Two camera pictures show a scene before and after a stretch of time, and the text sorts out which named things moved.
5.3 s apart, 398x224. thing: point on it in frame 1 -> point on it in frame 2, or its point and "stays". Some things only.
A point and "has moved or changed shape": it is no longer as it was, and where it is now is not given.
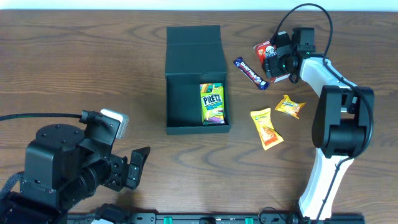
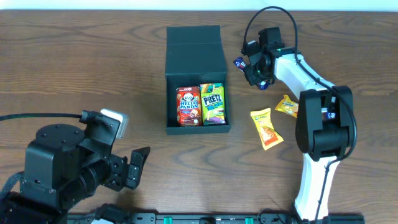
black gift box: [196, 98] stays
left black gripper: [117, 172] stays
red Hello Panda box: [265, 50] has moved or changed shape
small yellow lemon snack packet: [288, 106] stays
